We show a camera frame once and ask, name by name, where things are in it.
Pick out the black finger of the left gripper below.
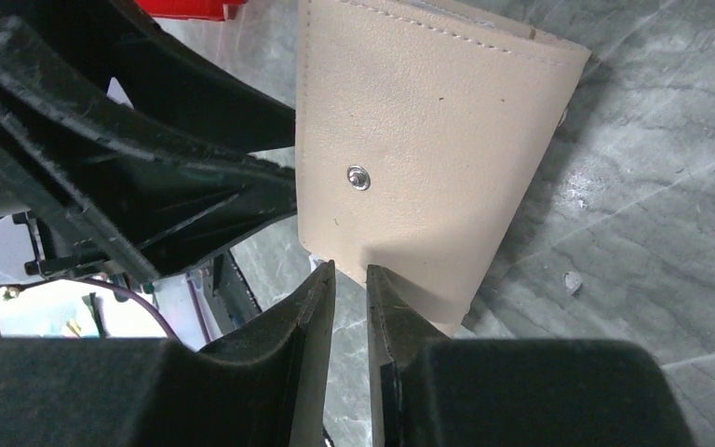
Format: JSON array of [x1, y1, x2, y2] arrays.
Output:
[[0, 1, 295, 153]]

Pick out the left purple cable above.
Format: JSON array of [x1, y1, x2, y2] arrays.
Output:
[[79, 278, 180, 342]]

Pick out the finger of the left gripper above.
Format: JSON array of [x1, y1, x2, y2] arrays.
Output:
[[0, 17, 297, 281]]

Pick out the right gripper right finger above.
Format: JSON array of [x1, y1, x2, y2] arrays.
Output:
[[367, 265, 695, 446]]

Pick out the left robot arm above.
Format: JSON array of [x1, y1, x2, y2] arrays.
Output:
[[0, 1, 296, 286]]

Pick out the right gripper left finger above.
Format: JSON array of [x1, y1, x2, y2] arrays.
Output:
[[0, 263, 336, 446]]

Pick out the red plastic bin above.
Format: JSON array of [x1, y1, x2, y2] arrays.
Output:
[[135, 0, 248, 21]]

